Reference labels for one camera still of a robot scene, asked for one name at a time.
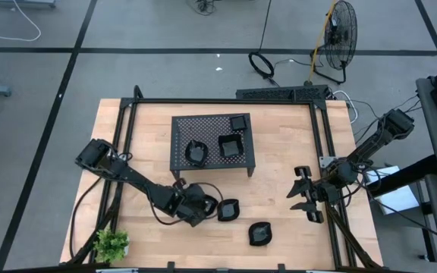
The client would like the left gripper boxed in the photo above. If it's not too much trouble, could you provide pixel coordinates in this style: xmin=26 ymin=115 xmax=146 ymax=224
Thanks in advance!
xmin=172 ymin=177 xmax=214 ymax=228

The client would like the small black square plate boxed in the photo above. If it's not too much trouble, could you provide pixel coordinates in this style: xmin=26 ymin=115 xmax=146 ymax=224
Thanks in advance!
xmin=228 ymin=113 xmax=249 ymax=133

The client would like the white floor cable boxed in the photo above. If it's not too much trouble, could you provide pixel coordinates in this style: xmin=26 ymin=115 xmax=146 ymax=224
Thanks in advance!
xmin=0 ymin=0 xmax=42 ymax=42

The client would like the black perforated metal riser shelf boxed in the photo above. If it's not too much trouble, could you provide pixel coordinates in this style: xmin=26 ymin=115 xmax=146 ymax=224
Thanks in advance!
xmin=168 ymin=112 xmax=257 ymax=181

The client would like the small green potted plant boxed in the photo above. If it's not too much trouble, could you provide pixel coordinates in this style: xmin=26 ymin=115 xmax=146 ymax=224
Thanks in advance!
xmin=93 ymin=228 xmax=131 ymax=265

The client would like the black wavy square plate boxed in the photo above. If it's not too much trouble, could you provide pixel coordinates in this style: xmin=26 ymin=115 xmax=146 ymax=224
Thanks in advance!
xmin=217 ymin=133 xmax=245 ymax=159

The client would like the black desk support beam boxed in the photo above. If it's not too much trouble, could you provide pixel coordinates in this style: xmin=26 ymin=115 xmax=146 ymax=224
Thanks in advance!
xmin=366 ymin=154 xmax=437 ymax=198

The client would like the black floor fan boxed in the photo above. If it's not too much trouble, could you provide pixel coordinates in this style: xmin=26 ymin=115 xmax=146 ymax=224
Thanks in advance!
xmin=310 ymin=0 xmax=359 ymax=86

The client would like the yellow cable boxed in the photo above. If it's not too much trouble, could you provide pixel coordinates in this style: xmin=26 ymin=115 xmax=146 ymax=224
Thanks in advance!
xmin=308 ymin=0 xmax=336 ymax=83

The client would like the black coiled floor cable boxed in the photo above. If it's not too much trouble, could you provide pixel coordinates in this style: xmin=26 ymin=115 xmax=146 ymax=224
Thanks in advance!
xmin=247 ymin=0 xmax=280 ymax=87

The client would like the black perforated metal box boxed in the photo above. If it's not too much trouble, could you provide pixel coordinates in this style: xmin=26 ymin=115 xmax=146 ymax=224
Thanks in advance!
xmin=235 ymin=84 xmax=332 ymax=102

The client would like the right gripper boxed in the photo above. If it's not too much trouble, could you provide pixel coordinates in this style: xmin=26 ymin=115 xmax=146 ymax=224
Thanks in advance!
xmin=285 ymin=165 xmax=341 ymax=224

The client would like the short white cable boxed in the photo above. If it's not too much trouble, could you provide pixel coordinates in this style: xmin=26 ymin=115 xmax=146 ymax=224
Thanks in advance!
xmin=332 ymin=89 xmax=359 ymax=125

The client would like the black cable bundle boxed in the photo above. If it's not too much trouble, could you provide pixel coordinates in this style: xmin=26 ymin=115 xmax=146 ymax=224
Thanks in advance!
xmin=186 ymin=0 xmax=219 ymax=17

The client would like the white box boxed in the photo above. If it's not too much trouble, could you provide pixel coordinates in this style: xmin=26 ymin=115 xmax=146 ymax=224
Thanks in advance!
xmin=363 ymin=165 xmax=421 ymax=216

